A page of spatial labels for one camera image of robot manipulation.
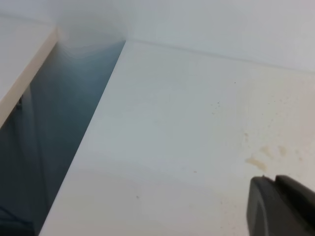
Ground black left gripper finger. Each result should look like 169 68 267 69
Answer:
247 175 315 236

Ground white side table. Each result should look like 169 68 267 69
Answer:
0 16 58 125

